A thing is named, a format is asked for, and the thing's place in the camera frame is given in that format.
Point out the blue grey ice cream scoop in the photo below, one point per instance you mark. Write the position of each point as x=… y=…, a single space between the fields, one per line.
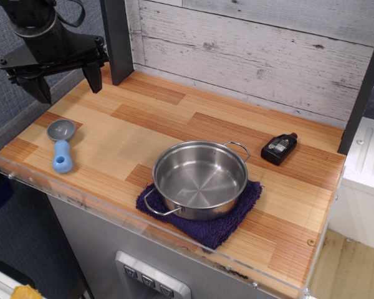
x=61 y=132

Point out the dark grey right post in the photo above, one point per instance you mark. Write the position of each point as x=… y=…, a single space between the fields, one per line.
x=358 y=109

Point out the dark grey post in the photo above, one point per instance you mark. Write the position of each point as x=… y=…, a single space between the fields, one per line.
x=115 y=24
x=358 y=109

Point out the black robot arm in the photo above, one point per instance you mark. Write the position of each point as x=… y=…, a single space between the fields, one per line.
x=35 y=13

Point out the dark grey left post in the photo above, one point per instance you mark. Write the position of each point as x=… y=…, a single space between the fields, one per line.
x=115 y=24

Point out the yellow object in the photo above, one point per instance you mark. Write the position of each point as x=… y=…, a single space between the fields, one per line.
x=25 y=292

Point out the clear acrylic guard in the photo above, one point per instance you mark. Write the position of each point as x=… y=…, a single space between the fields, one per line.
x=271 y=254

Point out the purple towel cloth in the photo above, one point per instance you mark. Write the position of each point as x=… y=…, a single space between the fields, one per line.
x=211 y=233

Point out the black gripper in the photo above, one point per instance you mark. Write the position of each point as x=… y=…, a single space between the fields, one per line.
x=50 y=49

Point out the white side cabinet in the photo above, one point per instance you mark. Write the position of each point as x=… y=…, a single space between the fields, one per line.
x=352 y=213

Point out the stainless steel pot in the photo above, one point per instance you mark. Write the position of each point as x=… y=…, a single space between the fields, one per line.
x=198 y=180

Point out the small black bottle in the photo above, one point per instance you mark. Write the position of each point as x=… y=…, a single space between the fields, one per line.
x=279 y=148

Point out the silver dispenser panel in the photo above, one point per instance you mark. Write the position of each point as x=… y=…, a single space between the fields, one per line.
x=141 y=280

